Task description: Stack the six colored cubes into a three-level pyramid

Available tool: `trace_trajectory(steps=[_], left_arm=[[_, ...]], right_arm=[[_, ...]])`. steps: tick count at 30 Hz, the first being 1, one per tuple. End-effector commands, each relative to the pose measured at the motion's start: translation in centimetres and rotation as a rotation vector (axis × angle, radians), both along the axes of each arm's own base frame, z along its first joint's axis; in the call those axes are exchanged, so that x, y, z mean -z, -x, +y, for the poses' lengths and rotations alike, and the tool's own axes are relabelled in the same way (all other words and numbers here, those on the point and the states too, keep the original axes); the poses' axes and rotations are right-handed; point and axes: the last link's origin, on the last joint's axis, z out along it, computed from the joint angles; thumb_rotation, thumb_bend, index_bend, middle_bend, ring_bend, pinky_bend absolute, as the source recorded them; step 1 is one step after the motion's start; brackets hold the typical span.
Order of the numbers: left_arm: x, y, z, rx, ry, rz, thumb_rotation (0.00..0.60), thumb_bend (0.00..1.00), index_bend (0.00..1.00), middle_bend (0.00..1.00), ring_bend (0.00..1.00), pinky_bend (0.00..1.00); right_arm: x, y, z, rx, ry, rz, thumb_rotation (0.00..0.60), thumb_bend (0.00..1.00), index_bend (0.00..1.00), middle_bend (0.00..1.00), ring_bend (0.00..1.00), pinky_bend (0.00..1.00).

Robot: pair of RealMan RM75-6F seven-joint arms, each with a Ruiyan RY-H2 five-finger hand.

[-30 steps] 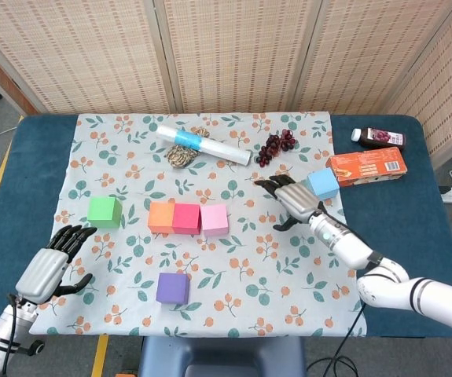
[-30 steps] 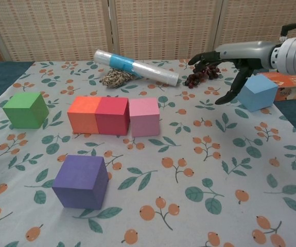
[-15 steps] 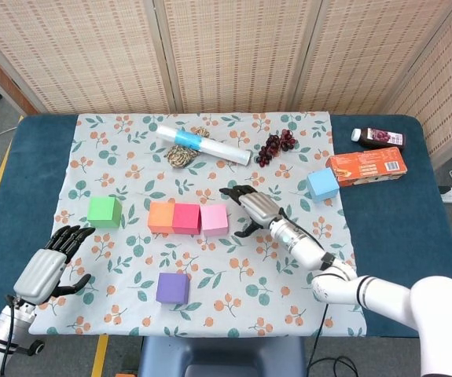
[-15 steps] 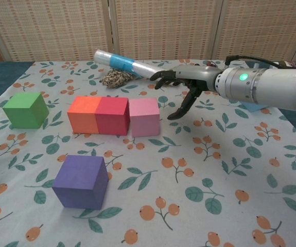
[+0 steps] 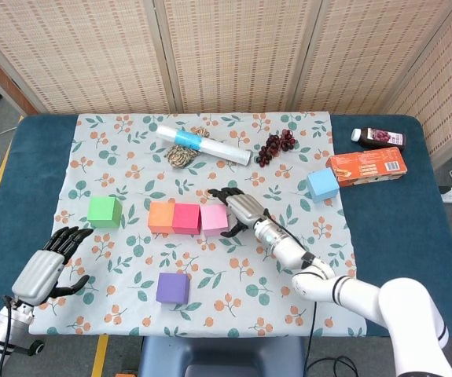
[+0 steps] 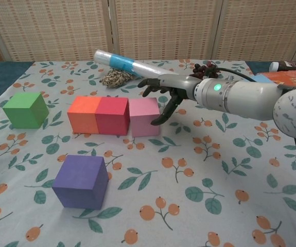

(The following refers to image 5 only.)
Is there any pink cube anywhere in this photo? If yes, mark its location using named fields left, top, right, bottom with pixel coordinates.
left=200, top=203, right=230, bottom=238

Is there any floral tablecloth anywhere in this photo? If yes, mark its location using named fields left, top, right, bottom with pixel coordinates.
left=28, top=112, right=368, bottom=339

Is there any black left hand cable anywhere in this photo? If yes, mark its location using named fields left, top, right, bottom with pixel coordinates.
left=0, top=294, right=26, bottom=377

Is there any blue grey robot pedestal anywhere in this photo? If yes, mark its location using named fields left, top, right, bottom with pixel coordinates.
left=138, top=336, right=306, bottom=377

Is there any light blue cube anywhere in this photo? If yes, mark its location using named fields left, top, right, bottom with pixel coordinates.
left=307, top=167, right=340, bottom=204

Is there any grape juice bottle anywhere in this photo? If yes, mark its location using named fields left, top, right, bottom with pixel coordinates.
left=350, top=126, right=406, bottom=151

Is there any woven bamboo screen panel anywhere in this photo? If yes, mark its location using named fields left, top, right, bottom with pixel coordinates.
left=154, top=0, right=321, bottom=115
left=292, top=0, right=452, bottom=115
left=382, top=0, right=452, bottom=158
left=0, top=0, right=171, bottom=115

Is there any orange cube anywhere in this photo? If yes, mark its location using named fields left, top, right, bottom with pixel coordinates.
left=147, top=201, right=176, bottom=235

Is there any orange carton box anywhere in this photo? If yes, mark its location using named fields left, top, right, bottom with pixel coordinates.
left=325, top=147, right=409, bottom=189

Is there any clear film roll blue label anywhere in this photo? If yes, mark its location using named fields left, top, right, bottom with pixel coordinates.
left=155, top=124, right=252, bottom=167

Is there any black chair base with caster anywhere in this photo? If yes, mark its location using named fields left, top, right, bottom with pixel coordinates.
left=11, top=339, right=46, bottom=357

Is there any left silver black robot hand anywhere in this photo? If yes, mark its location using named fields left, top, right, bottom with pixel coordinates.
left=11, top=226, right=94, bottom=307

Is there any black right hand cable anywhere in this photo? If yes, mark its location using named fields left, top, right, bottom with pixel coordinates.
left=264, top=214, right=359, bottom=377

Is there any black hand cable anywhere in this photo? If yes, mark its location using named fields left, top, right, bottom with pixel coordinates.
left=264, top=214, right=359, bottom=377
left=0, top=294, right=26, bottom=377

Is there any red cube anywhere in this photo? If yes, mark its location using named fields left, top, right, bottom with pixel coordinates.
left=172, top=203, right=202, bottom=236

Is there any braided rope bundle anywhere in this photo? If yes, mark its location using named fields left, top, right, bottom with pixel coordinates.
left=165, top=126, right=211, bottom=169

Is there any green cube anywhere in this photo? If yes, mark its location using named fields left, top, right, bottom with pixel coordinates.
left=86, top=196, right=123, bottom=229

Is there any dark teal table cover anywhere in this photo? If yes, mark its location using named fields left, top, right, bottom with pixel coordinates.
left=0, top=113, right=452, bottom=339

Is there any dark purple grape bunch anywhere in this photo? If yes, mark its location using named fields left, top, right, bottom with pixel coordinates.
left=257, top=128, right=298, bottom=168

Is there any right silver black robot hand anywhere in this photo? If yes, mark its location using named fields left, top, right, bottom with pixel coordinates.
left=208, top=187, right=270, bottom=238

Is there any purple cube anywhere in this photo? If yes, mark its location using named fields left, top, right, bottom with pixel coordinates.
left=156, top=273, right=190, bottom=306

